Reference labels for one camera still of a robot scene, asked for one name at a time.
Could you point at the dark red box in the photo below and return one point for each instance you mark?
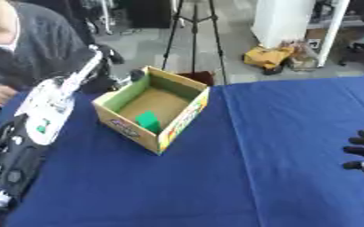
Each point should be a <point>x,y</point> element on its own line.
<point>199,77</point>

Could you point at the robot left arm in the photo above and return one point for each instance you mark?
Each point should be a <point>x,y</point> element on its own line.
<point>42,109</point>

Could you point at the yellow bag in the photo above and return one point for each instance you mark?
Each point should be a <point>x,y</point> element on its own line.
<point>267,57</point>

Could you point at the white cabinet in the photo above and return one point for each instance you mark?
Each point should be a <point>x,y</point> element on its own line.
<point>294,26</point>

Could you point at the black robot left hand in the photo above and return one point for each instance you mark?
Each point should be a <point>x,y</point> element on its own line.
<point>103,69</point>

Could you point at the green block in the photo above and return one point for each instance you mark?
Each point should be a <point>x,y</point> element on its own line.
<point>150,121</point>

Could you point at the black tripod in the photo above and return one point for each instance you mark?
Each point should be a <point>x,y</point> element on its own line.
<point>194,35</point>

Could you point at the person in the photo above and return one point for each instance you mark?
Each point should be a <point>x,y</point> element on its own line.
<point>30,44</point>

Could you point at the tan cardboard box green inside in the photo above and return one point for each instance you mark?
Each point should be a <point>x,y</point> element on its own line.
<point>154,109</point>

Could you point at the black chair base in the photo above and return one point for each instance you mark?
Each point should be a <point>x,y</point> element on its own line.
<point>357,50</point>

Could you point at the person's hand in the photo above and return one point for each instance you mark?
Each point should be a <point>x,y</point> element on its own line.
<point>1,95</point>

